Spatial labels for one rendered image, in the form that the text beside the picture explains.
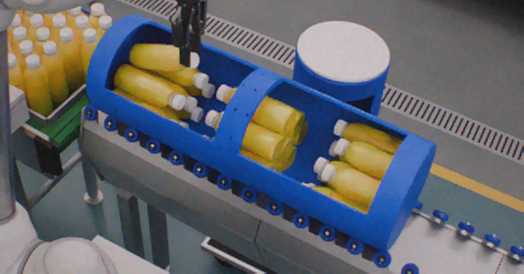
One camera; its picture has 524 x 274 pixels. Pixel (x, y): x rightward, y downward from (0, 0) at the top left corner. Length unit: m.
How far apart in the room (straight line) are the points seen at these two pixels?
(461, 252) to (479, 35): 2.43
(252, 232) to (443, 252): 0.50
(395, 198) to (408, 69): 2.23
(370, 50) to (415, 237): 0.61
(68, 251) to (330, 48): 1.14
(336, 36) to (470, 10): 2.19
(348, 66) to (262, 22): 1.86
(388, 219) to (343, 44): 0.74
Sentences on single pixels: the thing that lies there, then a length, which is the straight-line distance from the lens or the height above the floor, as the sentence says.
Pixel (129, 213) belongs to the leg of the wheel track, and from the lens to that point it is 2.35.
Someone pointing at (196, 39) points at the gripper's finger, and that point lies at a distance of 1.82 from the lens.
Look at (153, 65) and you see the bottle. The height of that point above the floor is 1.17.
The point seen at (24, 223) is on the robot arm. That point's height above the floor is 1.31.
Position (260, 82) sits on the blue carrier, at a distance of 1.76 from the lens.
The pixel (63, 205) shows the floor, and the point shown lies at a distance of 3.12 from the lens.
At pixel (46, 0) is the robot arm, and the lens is 1.06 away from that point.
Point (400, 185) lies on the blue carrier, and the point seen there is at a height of 1.21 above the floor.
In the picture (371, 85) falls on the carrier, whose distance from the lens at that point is 2.14.
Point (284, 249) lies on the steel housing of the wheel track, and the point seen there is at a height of 0.86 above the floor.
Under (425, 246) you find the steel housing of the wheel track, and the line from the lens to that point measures 1.89.
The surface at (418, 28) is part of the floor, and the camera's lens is 4.10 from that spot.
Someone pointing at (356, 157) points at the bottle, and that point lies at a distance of 1.74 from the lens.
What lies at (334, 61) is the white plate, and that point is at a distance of 2.15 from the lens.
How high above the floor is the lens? 2.41
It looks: 46 degrees down
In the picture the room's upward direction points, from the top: 5 degrees clockwise
